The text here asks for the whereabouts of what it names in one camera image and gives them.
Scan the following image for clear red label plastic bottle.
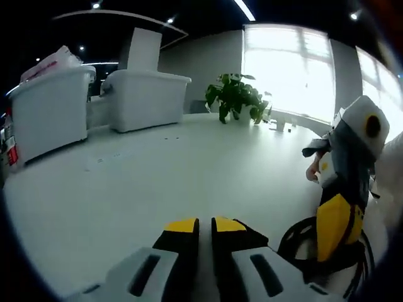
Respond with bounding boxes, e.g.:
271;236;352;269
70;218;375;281
1;108;20;172

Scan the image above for large white storage box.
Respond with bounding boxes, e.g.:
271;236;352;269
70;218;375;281
9;65;96;164

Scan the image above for low white storage box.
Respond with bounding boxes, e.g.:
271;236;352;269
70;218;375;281
102;69;192;133

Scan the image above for potted green plant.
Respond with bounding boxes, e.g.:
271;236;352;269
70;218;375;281
205;73;271;125

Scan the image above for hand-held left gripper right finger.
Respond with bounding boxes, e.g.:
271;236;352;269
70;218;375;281
210;216;347;302

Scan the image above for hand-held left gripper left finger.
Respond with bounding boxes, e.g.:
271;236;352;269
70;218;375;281
64;217;200;302

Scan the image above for bright window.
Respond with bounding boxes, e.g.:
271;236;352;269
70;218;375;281
242;24;336;125

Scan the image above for black Type-C USB data cable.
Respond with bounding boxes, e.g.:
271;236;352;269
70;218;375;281
276;215;377;298

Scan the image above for white plastic bags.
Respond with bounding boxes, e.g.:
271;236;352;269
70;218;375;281
20;45;82;82

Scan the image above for person's right hand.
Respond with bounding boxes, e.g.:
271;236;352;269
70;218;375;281
305;162;324;184

